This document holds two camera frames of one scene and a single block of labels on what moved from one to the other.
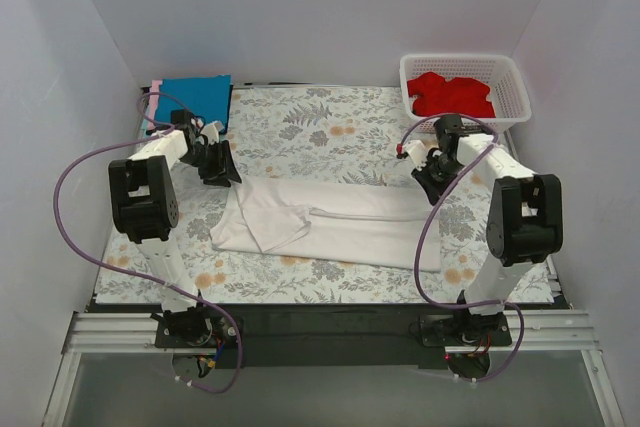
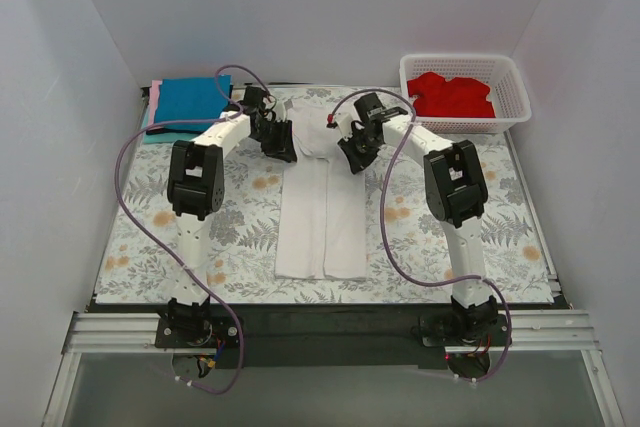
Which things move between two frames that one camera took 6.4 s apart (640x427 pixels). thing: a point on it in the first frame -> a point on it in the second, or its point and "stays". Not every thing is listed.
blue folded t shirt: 207,97 stays
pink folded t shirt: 153,103 stays
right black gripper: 430,177 -> 356,148
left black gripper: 216,161 -> 279,138
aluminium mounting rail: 128,333 stays
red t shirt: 459,96 stays
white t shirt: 359,223 -> 323,220
